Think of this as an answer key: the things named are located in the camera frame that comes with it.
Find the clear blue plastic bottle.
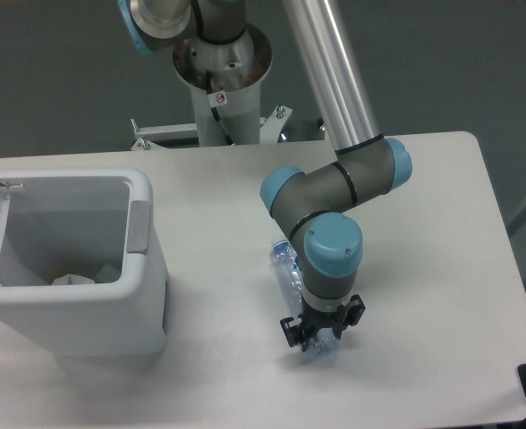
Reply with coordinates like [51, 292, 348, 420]
[269, 236, 339, 361]

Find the black cable on pedestal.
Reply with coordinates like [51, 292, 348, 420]
[204, 70, 236, 147]

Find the white metal base frame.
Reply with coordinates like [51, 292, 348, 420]
[131, 105, 329, 151]

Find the white plastic trash can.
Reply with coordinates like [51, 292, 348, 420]
[0, 168, 169, 357]

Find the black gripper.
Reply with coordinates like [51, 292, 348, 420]
[280, 294, 366, 351]

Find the white plastic wrapper bag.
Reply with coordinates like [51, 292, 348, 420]
[52, 273, 96, 286]

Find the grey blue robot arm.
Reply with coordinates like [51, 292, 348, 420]
[118, 1, 412, 350]

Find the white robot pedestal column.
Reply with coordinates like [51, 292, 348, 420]
[173, 24, 272, 147]

